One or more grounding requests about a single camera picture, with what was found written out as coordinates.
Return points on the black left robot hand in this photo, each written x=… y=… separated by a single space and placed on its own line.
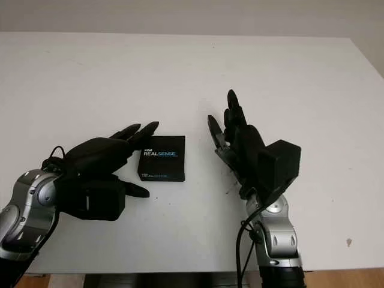
x=99 y=153

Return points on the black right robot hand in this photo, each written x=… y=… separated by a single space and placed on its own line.
x=243 y=147

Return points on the black RealSense box lid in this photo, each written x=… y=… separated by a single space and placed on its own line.
x=163 y=156

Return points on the dark robot torso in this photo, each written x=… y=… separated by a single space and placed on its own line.
x=168 y=279

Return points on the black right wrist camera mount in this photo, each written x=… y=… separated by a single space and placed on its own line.
x=280 y=168

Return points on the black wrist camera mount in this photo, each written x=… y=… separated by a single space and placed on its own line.
x=93 y=198
x=280 y=168

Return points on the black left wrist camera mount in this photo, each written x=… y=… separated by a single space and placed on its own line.
x=93 y=198

